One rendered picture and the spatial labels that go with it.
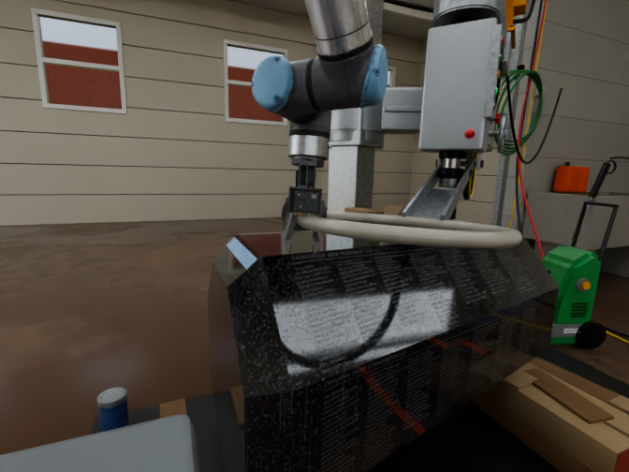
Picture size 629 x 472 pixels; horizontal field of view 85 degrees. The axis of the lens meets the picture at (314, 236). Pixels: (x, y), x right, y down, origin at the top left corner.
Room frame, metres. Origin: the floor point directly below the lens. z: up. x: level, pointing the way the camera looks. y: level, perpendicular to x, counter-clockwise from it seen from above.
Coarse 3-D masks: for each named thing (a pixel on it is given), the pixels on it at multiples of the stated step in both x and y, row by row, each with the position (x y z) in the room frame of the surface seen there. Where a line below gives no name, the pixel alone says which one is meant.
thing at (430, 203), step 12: (468, 168) 1.37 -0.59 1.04; (432, 180) 1.32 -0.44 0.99; (468, 180) 1.38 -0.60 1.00; (420, 192) 1.16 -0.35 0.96; (432, 192) 1.28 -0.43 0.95; (444, 192) 1.26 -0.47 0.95; (456, 192) 1.12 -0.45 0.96; (408, 204) 1.07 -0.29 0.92; (420, 204) 1.17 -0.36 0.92; (432, 204) 1.16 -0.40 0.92; (444, 204) 1.15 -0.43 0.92; (456, 204) 1.14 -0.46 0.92; (420, 216) 1.07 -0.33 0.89; (432, 216) 1.06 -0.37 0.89; (444, 216) 0.96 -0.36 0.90
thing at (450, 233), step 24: (312, 216) 0.70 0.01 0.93; (336, 216) 0.96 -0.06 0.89; (360, 216) 1.01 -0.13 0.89; (384, 216) 1.02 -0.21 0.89; (408, 216) 1.01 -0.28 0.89; (384, 240) 0.58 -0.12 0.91; (408, 240) 0.56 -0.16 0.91; (432, 240) 0.56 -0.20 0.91; (456, 240) 0.56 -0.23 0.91; (480, 240) 0.57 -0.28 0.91; (504, 240) 0.59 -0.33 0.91
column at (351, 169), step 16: (368, 0) 1.90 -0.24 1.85; (368, 16) 1.90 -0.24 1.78; (336, 160) 1.96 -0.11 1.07; (352, 160) 1.89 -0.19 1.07; (368, 160) 1.96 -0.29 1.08; (336, 176) 1.95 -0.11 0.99; (352, 176) 1.89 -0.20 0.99; (368, 176) 1.97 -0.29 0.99; (336, 192) 1.95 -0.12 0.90; (352, 192) 1.89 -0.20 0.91; (368, 192) 1.98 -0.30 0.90; (336, 208) 1.95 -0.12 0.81; (368, 208) 1.98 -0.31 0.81
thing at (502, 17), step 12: (444, 0) 1.30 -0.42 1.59; (456, 0) 1.26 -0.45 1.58; (468, 0) 1.24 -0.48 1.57; (480, 0) 1.24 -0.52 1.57; (492, 0) 1.25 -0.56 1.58; (504, 0) 1.37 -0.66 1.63; (444, 12) 1.30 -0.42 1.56; (456, 12) 1.29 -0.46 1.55; (468, 12) 1.28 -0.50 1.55; (480, 12) 1.28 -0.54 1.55; (492, 12) 1.28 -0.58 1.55; (504, 12) 1.43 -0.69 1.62; (444, 24) 1.39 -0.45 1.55; (504, 24) 1.50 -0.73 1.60; (504, 36) 1.57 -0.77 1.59; (504, 48) 1.67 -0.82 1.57; (504, 60) 1.77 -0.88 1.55; (504, 72) 1.95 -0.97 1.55
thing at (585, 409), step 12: (516, 372) 1.30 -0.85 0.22; (528, 372) 1.30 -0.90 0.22; (540, 372) 1.31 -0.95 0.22; (516, 384) 1.21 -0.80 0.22; (528, 384) 1.22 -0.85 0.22; (540, 384) 1.22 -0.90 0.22; (552, 384) 1.22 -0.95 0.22; (552, 396) 1.15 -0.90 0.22; (564, 396) 1.15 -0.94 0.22; (576, 396) 1.15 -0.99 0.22; (576, 408) 1.08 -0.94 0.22; (588, 408) 1.08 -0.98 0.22; (600, 408) 1.08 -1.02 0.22; (588, 420) 1.02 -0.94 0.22; (600, 420) 1.03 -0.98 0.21
